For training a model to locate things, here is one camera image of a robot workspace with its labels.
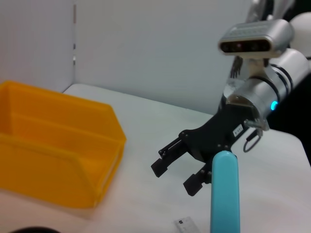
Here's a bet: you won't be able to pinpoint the yellow plastic bin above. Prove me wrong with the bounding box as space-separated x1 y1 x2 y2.
0 81 127 209

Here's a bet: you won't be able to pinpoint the black mesh pen holder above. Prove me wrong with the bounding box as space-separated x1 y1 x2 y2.
9 226 61 233

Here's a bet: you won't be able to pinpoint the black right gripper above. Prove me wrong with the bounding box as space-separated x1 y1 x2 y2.
150 96 259 197

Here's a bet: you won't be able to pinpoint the blue and teal scissors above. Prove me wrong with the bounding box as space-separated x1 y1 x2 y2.
210 150 241 233

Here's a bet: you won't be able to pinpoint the transparent plastic ruler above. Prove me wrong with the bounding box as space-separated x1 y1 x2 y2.
174 216 201 233

